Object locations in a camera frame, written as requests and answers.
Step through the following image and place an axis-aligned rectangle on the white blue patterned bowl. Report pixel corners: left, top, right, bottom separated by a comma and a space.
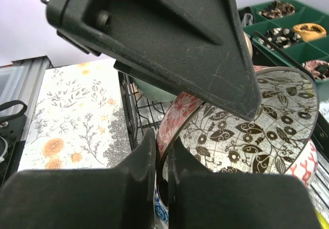
154, 189, 169, 229

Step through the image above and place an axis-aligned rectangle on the floral table mat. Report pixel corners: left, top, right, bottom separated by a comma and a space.
18, 59, 131, 171

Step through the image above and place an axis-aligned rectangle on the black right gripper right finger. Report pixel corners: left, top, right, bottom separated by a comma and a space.
46, 0, 261, 121

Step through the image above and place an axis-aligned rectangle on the celadon green bowl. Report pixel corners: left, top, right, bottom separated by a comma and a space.
133, 78, 177, 103

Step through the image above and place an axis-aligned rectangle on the green compartment tray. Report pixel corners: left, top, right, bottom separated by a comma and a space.
238, 0, 328, 100

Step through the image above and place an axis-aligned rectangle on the yellow-green bowl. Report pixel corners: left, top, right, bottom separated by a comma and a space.
316, 211, 329, 229

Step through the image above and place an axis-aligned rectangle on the white red patterned bowl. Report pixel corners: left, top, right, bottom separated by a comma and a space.
285, 139, 318, 186

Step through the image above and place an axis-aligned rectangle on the floral brown leaf bowl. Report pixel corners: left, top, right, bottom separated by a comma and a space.
156, 66, 319, 205

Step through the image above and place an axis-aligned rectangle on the black wire dish rack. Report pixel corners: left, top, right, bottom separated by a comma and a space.
117, 30, 329, 188

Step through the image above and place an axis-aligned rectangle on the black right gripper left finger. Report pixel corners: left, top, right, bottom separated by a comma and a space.
1, 129, 156, 228

